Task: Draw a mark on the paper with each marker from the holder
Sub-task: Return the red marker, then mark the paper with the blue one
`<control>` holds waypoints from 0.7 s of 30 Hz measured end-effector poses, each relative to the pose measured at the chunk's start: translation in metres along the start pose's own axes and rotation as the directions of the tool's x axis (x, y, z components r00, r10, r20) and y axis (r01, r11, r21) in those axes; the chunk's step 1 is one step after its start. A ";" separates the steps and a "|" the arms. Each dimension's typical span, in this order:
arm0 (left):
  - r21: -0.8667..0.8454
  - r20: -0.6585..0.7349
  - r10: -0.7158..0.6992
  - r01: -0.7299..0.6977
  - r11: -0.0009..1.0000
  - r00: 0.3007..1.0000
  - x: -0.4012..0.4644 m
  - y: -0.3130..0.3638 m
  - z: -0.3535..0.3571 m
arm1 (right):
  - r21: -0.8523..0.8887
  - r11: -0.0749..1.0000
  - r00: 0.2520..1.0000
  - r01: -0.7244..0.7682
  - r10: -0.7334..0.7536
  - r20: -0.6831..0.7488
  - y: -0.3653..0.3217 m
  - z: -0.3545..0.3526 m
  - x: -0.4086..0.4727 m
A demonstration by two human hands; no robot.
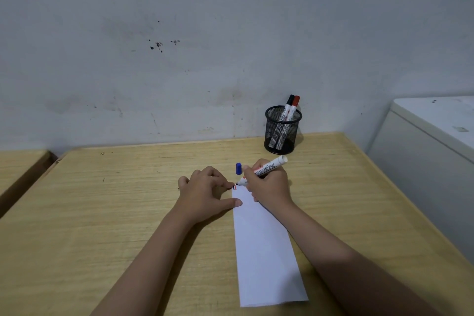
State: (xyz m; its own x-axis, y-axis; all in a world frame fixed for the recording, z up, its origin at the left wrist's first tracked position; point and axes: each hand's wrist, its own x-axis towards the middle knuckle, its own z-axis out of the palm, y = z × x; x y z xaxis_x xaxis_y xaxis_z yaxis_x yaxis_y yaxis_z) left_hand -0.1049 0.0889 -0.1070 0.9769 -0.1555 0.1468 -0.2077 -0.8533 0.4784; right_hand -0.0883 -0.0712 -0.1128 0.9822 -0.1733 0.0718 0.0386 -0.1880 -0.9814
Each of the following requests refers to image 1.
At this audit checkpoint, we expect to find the red marker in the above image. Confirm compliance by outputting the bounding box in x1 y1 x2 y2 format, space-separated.
276 95 301 151

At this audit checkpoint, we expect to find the person's left hand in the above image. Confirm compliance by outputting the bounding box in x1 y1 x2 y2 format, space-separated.
174 166 243 225

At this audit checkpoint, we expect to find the blue marker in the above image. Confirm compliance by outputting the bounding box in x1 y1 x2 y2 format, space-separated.
236 155 288 187

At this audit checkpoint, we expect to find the person's left forearm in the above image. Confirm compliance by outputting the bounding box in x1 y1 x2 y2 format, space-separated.
90 208 200 316

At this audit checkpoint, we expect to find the black marker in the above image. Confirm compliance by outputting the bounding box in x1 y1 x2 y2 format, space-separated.
268 94 295 149

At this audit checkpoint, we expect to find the person's right forearm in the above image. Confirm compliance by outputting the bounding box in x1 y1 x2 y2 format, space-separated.
274 200 441 316

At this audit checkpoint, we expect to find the white paper strip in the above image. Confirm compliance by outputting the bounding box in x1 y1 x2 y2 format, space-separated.
231 184 309 308

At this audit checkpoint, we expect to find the light wooden table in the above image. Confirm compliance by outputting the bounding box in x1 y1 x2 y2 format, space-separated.
0 150 56 218

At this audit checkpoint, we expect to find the black mesh pen holder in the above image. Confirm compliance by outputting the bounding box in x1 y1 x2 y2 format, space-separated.
263 105 303 156

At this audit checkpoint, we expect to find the person's right hand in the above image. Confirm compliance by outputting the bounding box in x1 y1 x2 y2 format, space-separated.
241 158 293 213

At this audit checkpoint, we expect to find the white cabinet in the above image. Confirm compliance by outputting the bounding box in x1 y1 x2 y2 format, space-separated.
366 95 474 265

